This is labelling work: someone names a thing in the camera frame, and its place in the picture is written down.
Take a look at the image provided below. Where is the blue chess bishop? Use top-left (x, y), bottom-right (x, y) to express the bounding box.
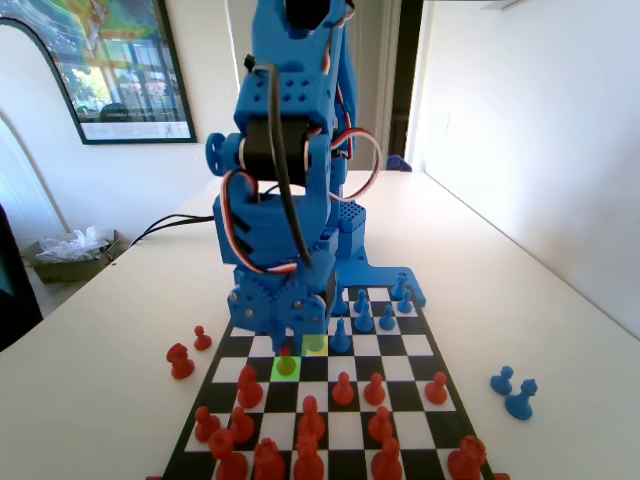
top-left (329, 316), bottom-right (351, 354)

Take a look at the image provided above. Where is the red chess queen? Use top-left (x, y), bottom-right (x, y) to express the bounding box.
top-left (293, 431), bottom-right (326, 480)

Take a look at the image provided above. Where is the blue board mounting plate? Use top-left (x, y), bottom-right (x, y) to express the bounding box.
top-left (334, 249), bottom-right (429, 308)

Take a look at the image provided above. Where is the black and white chessboard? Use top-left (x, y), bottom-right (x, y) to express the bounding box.
top-left (160, 284), bottom-right (497, 480)

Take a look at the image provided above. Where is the clear crumpled plastic bag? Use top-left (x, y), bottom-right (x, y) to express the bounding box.
top-left (34, 225), bottom-right (117, 264)

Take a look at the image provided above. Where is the olive cardboard box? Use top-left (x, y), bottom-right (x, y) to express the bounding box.
top-left (22, 227), bottom-right (125, 285)

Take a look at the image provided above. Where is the black chair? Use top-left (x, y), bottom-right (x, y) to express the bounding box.
top-left (0, 202), bottom-right (44, 354)

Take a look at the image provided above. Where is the black framed poster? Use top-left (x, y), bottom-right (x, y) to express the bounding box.
top-left (0, 0), bottom-right (199, 146)

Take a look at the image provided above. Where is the white door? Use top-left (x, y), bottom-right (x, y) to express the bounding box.
top-left (227, 0), bottom-right (401, 172)

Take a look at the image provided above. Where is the white arched panel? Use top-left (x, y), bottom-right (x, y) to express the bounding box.
top-left (0, 17), bottom-right (71, 241)

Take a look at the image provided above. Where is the thick black camera cable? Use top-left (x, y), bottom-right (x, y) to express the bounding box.
top-left (244, 54), bottom-right (316, 267)

